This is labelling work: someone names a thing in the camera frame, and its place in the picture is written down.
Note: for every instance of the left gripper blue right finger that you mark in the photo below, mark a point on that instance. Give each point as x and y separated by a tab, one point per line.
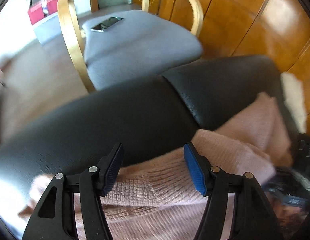
252	216

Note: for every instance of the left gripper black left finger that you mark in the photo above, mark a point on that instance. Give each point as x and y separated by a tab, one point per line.
72	201

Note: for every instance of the pink knit sweater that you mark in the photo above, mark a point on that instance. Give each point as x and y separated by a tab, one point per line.
157	199

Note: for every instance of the person's hand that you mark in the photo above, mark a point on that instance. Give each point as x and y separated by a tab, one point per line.
290	217

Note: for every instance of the grey chair with wooden arms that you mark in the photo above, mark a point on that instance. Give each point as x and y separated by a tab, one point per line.
140	45

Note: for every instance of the smartphone on chair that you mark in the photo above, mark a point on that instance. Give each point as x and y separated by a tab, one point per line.
104	25

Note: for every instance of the grey plastic bin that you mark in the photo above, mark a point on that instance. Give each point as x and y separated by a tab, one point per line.
47	28

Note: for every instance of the wooden wardrobe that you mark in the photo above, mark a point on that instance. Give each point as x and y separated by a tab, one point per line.
247	45

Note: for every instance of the red storage box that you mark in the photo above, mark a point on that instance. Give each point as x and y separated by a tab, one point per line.
39	9

